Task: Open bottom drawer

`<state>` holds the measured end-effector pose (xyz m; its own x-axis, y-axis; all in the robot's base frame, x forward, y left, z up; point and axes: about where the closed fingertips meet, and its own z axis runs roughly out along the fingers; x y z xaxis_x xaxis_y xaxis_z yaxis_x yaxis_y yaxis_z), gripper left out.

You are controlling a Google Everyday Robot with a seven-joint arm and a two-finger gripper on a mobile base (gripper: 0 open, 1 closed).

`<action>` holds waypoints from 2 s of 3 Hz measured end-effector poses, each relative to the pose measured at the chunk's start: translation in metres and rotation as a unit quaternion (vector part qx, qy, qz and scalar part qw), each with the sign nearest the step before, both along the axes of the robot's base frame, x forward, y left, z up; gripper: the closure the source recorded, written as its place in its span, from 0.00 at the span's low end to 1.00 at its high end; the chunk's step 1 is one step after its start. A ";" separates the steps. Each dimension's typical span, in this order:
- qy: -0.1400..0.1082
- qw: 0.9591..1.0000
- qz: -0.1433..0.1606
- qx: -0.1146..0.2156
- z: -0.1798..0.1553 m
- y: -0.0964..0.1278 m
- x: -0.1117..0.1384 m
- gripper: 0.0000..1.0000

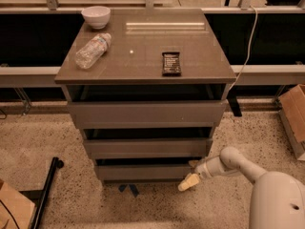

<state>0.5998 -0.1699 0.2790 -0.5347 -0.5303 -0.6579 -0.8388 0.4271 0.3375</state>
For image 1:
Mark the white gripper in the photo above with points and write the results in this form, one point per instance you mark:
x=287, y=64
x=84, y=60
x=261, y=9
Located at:
x=203, y=170

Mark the grey bottom drawer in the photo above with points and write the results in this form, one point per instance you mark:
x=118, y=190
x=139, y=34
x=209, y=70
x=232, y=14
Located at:
x=142, y=172

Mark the grey drawer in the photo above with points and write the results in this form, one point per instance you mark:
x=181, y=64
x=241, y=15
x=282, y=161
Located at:
x=147, y=148
x=142, y=172
x=133, y=115

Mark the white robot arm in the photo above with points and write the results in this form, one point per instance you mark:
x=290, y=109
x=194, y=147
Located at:
x=277, y=199

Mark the grey middle drawer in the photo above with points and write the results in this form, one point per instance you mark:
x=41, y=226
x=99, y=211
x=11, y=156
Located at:
x=147, y=148

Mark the grey top drawer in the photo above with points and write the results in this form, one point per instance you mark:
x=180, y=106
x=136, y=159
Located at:
x=133, y=115

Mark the grey drawer cabinet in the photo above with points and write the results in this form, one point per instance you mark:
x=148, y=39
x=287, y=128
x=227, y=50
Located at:
x=131, y=71

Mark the black snack bar packet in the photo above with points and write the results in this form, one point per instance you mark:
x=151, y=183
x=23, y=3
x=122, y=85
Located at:
x=171, y=64

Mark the cardboard box right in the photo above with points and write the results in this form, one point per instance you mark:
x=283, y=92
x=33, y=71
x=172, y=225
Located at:
x=293, y=118

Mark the cardboard box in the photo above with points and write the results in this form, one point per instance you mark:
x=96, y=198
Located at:
x=293, y=118
x=15, y=209

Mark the clear plastic water bottle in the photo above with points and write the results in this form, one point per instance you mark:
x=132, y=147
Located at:
x=93, y=50

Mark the black metal stand leg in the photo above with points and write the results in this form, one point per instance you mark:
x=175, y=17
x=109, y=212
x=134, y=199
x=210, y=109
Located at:
x=40, y=197

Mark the cardboard box bottom left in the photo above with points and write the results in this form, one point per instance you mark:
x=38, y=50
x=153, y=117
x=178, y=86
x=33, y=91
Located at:
x=15, y=209

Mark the white ceramic bowl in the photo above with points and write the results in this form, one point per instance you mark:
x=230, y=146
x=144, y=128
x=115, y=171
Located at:
x=96, y=16

